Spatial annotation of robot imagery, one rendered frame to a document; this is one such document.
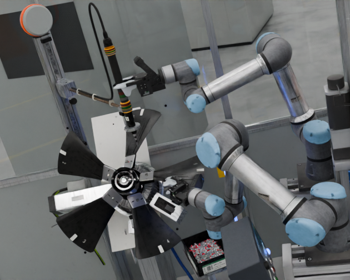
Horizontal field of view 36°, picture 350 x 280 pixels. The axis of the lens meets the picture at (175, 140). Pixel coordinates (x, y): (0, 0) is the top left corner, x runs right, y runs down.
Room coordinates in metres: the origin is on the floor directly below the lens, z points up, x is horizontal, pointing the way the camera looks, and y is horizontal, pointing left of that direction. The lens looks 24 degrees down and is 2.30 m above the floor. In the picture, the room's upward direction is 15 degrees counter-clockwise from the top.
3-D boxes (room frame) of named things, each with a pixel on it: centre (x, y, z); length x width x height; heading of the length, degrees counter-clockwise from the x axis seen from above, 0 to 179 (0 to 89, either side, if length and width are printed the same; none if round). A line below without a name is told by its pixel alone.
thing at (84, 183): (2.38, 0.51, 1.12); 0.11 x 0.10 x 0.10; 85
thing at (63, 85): (2.72, 0.48, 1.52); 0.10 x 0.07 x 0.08; 30
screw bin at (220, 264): (1.99, -0.01, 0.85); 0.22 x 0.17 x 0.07; 11
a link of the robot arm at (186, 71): (2.20, -0.12, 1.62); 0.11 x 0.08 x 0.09; 95
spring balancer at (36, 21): (2.80, 0.52, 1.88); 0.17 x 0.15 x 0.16; 85
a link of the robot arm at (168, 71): (2.20, -0.04, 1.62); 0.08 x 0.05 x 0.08; 5
